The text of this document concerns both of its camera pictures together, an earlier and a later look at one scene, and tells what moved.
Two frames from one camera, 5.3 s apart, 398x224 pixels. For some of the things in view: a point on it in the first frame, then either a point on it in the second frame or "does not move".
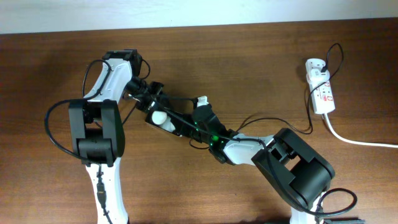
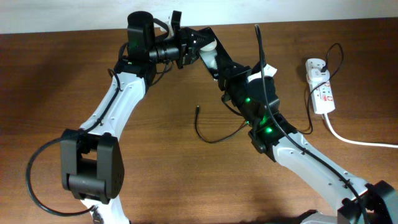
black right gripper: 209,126 → 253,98
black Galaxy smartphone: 172,121 → 214,56
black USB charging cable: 309,97 does not move
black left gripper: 158,86 → 187,45
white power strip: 322,97 does not move
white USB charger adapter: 316,74 does not move
